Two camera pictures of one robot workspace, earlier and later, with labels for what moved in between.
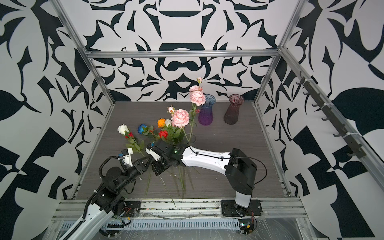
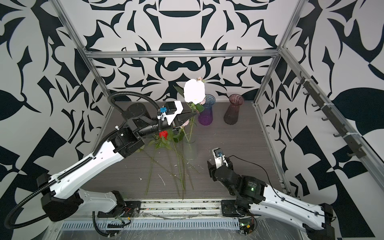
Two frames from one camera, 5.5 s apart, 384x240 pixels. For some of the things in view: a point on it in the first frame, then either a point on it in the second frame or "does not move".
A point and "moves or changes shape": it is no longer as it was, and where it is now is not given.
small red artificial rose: [163, 133] does not move
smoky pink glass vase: [231, 115] does not move
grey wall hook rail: [356, 147] does not move
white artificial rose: [123, 129] moves or changes shape
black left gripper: [138, 167] to [178, 118]
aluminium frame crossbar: [182, 53] does not move
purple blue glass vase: [205, 113] does not move
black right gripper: [156, 168] to [212, 171]
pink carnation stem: [192, 115] to [182, 131]
